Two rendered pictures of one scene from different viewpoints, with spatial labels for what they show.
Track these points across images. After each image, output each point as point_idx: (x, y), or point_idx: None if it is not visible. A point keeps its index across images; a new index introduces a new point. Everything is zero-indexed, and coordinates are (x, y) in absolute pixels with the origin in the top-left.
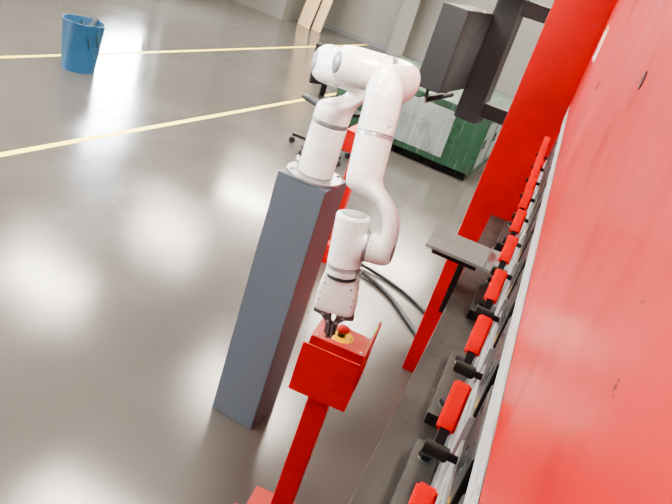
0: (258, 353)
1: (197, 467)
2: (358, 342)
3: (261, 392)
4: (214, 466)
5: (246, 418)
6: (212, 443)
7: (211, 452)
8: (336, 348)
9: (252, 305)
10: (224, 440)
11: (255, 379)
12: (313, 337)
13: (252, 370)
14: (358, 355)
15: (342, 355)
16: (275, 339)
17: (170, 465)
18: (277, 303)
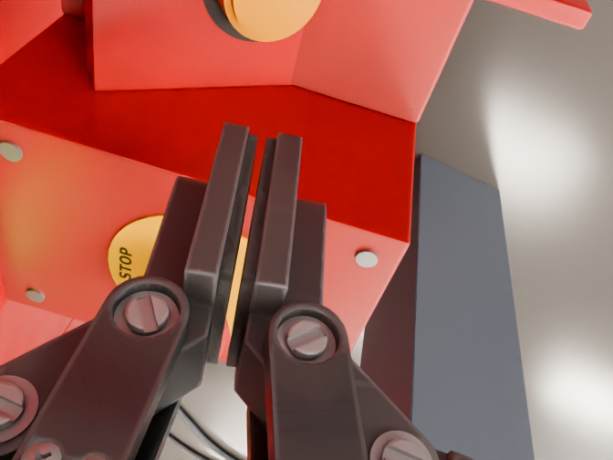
0: (450, 290)
1: (535, 31)
2: (72, 253)
3: (420, 214)
4: (496, 44)
5: (433, 172)
6: (500, 103)
7: (502, 79)
8: (202, 162)
9: (501, 405)
10: (473, 117)
11: (439, 237)
12: (389, 225)
13: (451, 255)
14: (18, 120)
15: (156, 124)
16: (422, 324)
17: (598, 21)
18: (443, 421)
